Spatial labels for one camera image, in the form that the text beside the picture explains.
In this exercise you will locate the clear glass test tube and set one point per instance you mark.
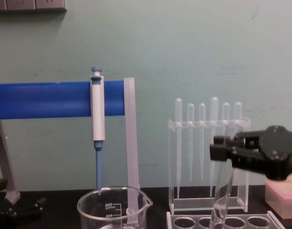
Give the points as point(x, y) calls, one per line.
point(222, 190)

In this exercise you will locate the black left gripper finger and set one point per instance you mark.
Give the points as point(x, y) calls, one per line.
point(37, 204)

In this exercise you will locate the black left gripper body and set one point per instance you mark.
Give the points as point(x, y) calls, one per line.
point(0, 202)

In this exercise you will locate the clear glass beaker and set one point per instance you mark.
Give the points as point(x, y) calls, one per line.
point(93, 210)

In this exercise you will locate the translucent white stand post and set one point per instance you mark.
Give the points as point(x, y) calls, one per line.
point(131, 133)

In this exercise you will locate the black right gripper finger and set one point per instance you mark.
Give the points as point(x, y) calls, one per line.
point(222, 152)
point(222, 139)

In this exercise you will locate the white and blue pipette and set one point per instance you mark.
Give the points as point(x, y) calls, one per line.
point(98, 114)

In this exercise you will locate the grey wall socket panel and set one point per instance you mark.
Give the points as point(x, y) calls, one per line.
point(29, 6)

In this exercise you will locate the clear acrylic pipette rack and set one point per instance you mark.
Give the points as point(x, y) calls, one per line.
point(198, 202)

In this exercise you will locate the blue pipette stand bar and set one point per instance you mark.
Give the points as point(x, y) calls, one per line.
point(41, 100)

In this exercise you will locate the pink plastic box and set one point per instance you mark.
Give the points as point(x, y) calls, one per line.
point(282, 198)

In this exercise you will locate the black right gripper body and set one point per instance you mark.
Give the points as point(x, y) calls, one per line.
point(283, 152)

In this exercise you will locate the grey stand leg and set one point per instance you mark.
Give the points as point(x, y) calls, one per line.
point(7, 162)

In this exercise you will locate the clear test tube rack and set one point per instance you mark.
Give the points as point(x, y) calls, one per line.
point(267, 215)

